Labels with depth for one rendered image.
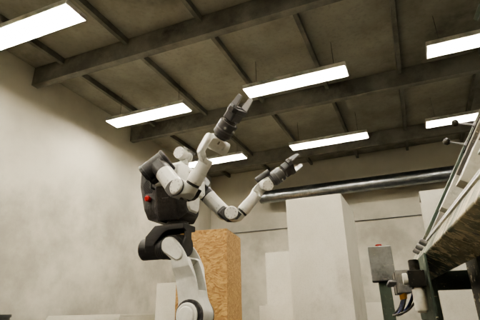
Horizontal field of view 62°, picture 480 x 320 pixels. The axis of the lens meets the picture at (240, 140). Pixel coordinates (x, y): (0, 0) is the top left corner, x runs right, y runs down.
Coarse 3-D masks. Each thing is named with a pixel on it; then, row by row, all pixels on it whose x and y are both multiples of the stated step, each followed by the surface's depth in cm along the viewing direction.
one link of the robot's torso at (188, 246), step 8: (168, 224) 210; (176, 224) 208; (184, 224) 208; (152, 232) 212; (160, 232) 210; (168, 232) 222; (176, 232) 220; (184, 232) 208; (192, 232) 217; (144, 240) 215; (152, 240) 210; (160, 240) 210; (184, 240) 205; (144, 248) 211; (152, 248) 209; (184, 248) 204; (192, 248) 211; (144, 256) 211; (152, 256) 210; (160, 256) 208
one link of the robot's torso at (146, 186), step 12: (180, 168) 212; (144, 180) 222; (144, 192) 219; (156, 192) 213; (204, 192) 227; (144, 204) 216; (156, 204) 212; (168, 204) 209; (180, 204) 208; (192, 204) 213; (156, 216) 211; (168, 216) 209; (180, 216) 207; (192, 216) 215
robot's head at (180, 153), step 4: (176, 148) 226; (180, 148) 225; (176, 152) 225; (180, 152) 224; (184, 152) 224; (176, 156) 224; (180, 156) 223; (184, 156) 225; (188, 156) 229; (192, 156) 233; (180, 160) 228; (184, 160) 227; (188, 160) 231
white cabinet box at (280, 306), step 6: (270, 306) 575; (276, 306) 572; (282, 306) 569; (288, 306) 566; (270, 312) 572; (276, 312) 569; (282, 312) 566; (288, 312) 563; (270, 318) 570; (276, 318) 566; (282, 318) 563; (288, 318) 560
